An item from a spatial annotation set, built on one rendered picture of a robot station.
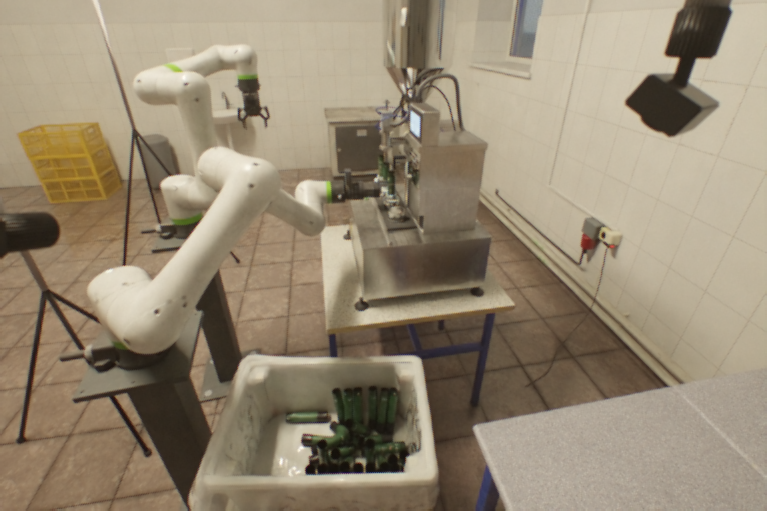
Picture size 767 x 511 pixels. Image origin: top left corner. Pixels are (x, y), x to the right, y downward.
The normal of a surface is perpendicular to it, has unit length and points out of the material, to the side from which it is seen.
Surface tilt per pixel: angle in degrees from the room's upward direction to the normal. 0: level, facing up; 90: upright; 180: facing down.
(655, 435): 0
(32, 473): 0
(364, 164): 89
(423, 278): 90
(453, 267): 90
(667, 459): 0
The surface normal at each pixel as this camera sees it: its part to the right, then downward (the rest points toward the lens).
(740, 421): 0.00, -0.88
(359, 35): 0.18, 0.46
